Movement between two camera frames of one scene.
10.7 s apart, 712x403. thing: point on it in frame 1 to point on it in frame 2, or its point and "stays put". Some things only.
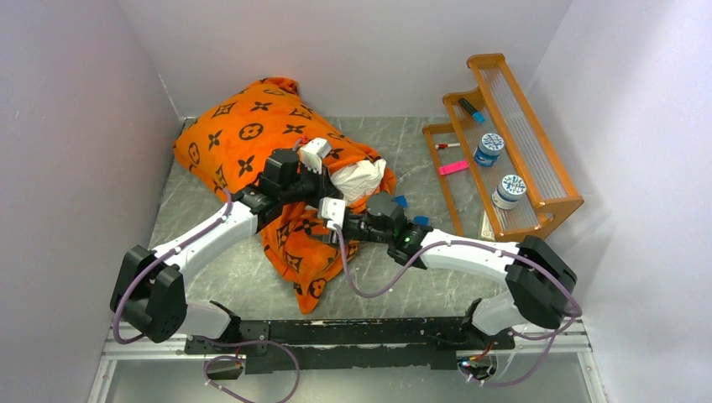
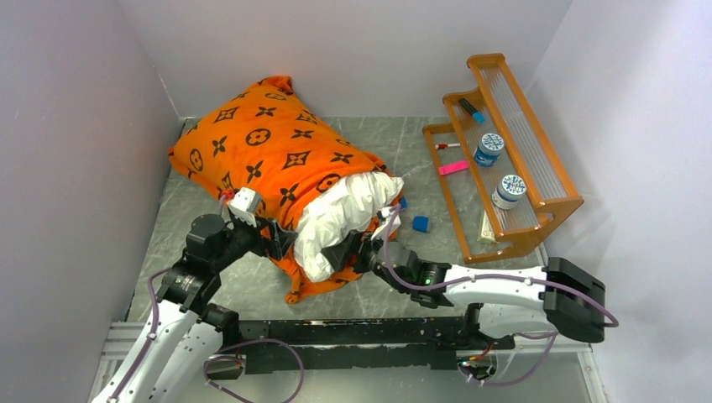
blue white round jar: (489, 149) stays put
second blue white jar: (510, 188) stays put
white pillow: (354, 180) to (340, 210)
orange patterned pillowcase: (223, 148) stays put
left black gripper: (323, 187) to (276, 244)
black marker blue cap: (477, 115) stays put
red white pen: (447, 145) stays put
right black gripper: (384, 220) to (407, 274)
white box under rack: (487, 232) stays put
